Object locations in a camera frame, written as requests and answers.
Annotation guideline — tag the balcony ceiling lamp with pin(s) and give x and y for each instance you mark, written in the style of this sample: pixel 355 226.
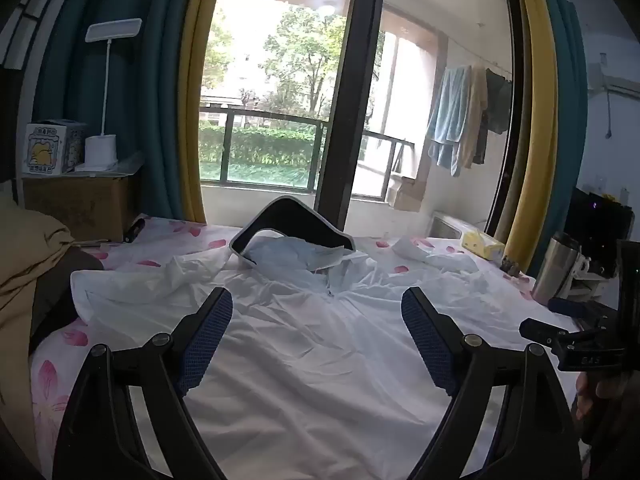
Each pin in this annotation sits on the balcony ceiling lamp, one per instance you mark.
pixel 327 8

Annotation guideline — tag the white mug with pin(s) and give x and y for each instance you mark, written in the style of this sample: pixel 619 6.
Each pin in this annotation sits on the white mug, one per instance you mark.
pixel 580 270

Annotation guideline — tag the steel thermos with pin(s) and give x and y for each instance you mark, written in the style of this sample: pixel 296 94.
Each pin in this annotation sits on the steel thermos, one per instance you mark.
pixel 552 270

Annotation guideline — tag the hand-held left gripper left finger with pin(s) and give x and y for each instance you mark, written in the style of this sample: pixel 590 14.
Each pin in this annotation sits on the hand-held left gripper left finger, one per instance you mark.
pixel 207 340

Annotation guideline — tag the white desk lamp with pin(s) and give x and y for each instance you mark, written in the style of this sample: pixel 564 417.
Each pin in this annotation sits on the white desk lamp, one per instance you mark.
pixel 100 151

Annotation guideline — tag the small black cylinder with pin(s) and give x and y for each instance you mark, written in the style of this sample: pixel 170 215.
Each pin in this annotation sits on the small black cylinder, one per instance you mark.
pixel 135 230

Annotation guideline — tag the person's right hand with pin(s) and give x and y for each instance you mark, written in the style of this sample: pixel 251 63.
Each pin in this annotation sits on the person's right hand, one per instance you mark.
pixel 585 400

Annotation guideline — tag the yellow tissue pack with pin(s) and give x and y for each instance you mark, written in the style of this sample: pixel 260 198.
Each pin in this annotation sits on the yellow tissue pack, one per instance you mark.
pixel 482 246

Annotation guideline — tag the balcony railing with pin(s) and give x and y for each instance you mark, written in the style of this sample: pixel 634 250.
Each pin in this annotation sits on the balcony railing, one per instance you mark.
pixel 227 145

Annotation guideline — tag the balcony cardboard box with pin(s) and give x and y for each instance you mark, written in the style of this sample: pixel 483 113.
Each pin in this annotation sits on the balcony cardboard box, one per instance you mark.
pixel 407 192

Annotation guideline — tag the cartoon printed box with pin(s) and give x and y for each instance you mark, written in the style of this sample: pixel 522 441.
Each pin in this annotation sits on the cartoon printed box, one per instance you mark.
pixel 52 147

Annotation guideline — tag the yellow curtain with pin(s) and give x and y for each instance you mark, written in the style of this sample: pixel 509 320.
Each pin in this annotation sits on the yellow curtain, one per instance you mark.
pixel 192 110
pixel 535 135

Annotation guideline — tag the black electronic device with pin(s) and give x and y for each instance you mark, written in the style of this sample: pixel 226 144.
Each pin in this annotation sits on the black electronic device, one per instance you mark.
pixel 600 230

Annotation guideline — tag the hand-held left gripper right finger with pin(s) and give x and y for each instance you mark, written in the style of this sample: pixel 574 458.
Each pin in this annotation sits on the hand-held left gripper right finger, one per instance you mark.
pixel 427 340

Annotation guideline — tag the teal curtain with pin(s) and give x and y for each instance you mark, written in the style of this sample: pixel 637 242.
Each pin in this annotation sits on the teal curtain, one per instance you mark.
pixel 572 135
pixel 155 110

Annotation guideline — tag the light blue hanging towel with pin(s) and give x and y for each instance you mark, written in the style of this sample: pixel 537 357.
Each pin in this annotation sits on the light blue hanging towel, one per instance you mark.
pixel 450 115

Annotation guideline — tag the tan blanket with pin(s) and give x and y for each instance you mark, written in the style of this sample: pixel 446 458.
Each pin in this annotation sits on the tan blanket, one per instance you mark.
pixel 25 265

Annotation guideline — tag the brown cardboard box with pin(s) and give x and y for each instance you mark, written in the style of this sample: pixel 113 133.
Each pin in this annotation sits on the brown cardboard box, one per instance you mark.
pixel 75 205

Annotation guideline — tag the pink floral bed sheet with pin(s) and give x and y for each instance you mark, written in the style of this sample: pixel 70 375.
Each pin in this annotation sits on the pink floral bed sheet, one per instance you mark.
pixel 165 242

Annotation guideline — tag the dark hanging garment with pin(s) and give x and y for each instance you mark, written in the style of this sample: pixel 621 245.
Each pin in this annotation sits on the dark hanging garment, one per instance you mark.
pixel 497 105

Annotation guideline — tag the dark brown cloth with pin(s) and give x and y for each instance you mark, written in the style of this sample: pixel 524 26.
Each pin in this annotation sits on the dark brown cloth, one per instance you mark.
pixel 65 280

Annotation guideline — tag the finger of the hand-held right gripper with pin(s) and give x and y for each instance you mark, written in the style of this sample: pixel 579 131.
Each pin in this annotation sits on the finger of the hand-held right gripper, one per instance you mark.
pixel 542 331
pixel 567 306

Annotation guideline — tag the black curved board white rim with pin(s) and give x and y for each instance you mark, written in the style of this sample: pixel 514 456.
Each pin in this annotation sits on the black curved board white rim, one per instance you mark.
pixel 295 222

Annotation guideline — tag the dark door side frame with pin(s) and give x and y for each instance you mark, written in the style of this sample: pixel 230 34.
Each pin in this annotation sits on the dark door side frame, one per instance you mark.
pixel 512 110

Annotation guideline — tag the dark sliding door frame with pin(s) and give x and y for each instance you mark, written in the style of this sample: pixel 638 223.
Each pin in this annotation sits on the dark sliding door frame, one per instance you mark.
pixel 350 85

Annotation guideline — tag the beige hanging garment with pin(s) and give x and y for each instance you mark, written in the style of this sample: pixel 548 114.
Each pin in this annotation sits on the beige hanging garment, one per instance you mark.
pixel 474 125

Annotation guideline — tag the white outdoor air conditioner unit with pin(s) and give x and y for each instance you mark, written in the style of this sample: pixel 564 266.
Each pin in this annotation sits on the white outdoor air conditioner unit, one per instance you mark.
pixel 457 226

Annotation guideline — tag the green hedge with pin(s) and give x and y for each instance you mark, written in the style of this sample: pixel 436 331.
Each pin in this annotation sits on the green hedge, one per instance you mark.
pixel 270 147

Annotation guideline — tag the large white garment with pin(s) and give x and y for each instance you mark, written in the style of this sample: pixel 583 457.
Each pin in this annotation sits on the large white garment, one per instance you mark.
pixel 300 350

